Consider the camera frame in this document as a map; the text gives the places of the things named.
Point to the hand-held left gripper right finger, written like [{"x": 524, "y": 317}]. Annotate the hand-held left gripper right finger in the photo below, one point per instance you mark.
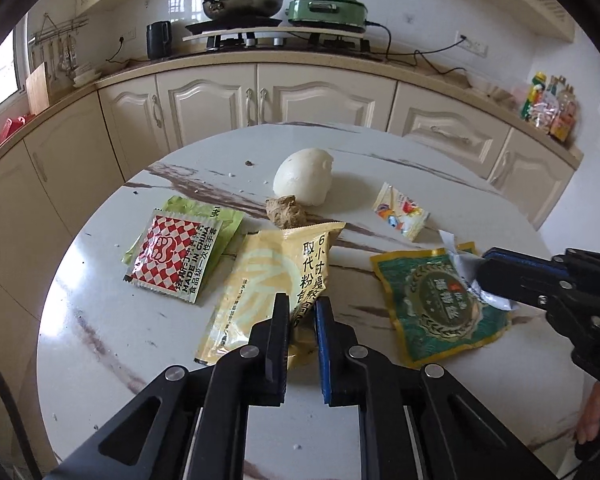
[{"x": 324, "y": 350}]

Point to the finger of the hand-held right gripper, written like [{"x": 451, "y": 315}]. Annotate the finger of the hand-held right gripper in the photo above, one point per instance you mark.
[
  {"x": 510, "y": 282},
  {"x": 520, "y": 259}
]

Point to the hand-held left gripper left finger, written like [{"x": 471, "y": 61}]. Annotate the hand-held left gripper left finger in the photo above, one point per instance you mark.
[{"x": 277, "y": 340}]

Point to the silver white torn wrapper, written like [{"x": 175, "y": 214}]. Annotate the silver white torn wrapper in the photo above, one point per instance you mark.
[{"x": 462, "y": 262}]

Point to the yellow noodle packet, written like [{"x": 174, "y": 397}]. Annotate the yellow noodle packet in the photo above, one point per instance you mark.
[{"x": 260, "y": 280}]

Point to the green gold seaweed packet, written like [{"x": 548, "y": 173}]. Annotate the green gold seaweed packet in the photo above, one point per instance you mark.
[{"x": 430, "y": 305}]

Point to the white steamed bun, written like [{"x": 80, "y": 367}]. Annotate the white steamed bun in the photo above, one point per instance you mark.
[{"x": 302, "y": 175}]

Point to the person's right hand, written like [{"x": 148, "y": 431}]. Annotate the person's right hand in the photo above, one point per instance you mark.
[{"x": 592, "y": 410}]

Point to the small ginger piece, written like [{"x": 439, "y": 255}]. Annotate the small ginger piece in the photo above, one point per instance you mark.
[{"x": 286, "y": 214}]

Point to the light green packet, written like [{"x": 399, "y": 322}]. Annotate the light green packet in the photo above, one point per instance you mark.
[{"x": 230, "y": 220}]

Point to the small colourful sachet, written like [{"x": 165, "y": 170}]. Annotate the small colourful sachet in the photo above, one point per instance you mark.
[{"x": 400, "y": 210}]

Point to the red checkered packet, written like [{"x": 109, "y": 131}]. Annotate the red checkered packet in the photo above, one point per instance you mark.
[{"x": 172, "y": 255}]

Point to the clear spice bag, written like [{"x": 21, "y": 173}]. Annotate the clear spice bag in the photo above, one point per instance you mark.
[{"x": 545, "y": 114}]

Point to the red label oil bottle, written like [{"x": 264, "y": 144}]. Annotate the red label oil bottle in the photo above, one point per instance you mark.
[{"x": 569, "y": 115}]

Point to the dark sauce bottle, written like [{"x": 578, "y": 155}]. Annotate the dark sauce bottle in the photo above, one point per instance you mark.
[{"x": 559, "y": 89}]

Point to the round white marble table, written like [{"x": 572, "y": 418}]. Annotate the round white marble table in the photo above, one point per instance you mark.
[{"x": 205, "y": 100}]

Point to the black gas stove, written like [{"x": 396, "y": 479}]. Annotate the black gas stove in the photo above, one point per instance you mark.
[{"x": 240, "y": 40}]

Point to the white flat board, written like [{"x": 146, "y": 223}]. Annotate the white flat board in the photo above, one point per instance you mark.
[{"x": 200, "y": 35}]

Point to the green electric cooker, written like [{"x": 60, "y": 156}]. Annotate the green electric cooker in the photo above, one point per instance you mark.
[{"x": 327, "y": 10}]

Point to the black electric kettle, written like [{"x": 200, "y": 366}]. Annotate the black electric kettle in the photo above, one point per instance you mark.
[{"x": 159, "y": 40}]

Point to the stack of white plates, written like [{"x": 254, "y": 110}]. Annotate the stack of white plates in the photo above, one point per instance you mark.
[{"x": 87, "y": 75}]

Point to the red plastic tray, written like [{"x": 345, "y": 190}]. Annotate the red plastic tray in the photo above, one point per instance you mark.
[{"x": 12, "y": 127}]

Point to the wooden cutting board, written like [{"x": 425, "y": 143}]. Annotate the wooden cutting board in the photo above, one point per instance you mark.
[{"x": 37, "y": 90}]

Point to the white wall outlet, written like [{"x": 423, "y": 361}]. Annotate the white wall outlet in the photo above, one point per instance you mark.
[
  {"x": 129, "y": 37},
  {"x": 472, "y": 44}
]

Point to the wall utensil rack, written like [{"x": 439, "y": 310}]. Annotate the wall utensil rack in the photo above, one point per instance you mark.
[{"x": 57, "y": 45}]

